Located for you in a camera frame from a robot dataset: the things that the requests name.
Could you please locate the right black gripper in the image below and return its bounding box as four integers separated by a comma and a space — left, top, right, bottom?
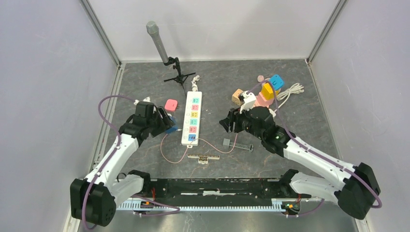
219, 103, 264, 141

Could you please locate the pink round socket tower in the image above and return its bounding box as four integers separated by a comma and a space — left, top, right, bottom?
253, 93, 274, 108

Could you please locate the dark blue cube adapter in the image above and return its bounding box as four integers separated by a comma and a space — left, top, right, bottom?
165, 116, 178, 134

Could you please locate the pink plug adapter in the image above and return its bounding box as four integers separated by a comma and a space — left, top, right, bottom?
164, 99, 178, 112

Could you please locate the yellow cube adapter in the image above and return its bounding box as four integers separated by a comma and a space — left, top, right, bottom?
260, 83, 281, 100

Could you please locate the tan cube adapter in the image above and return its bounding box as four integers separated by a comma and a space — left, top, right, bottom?
231, 88, 243, 106

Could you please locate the long white power strip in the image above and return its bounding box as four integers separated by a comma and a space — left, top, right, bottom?
181, 91, 203, 147

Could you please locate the light blue cube adapter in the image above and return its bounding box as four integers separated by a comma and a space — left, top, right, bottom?
269, 74, 284, 90

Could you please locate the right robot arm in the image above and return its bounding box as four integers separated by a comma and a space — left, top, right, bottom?
219, 107, 382, 220

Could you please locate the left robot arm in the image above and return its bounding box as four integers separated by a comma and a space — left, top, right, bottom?
70, 101, 175, 227

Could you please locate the grey clamp tool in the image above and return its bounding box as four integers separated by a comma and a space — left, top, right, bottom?
222, 138, 253, 152

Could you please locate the black microphone tripod stand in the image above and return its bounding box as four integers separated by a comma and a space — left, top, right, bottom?
164, 57, 196, 96

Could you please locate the grey microphone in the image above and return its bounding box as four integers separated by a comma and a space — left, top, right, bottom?
146, 21, 169, 64

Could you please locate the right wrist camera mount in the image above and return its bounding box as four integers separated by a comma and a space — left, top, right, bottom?
239, 91, 256, 113

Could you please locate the pink USB cable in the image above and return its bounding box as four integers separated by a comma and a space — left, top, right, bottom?
160, 128, 238, 164

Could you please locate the white coiled power cord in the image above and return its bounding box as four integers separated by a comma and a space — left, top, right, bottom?
270, 82, 304, 113

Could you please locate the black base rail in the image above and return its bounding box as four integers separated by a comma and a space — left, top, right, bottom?
137, 178, 311, 207

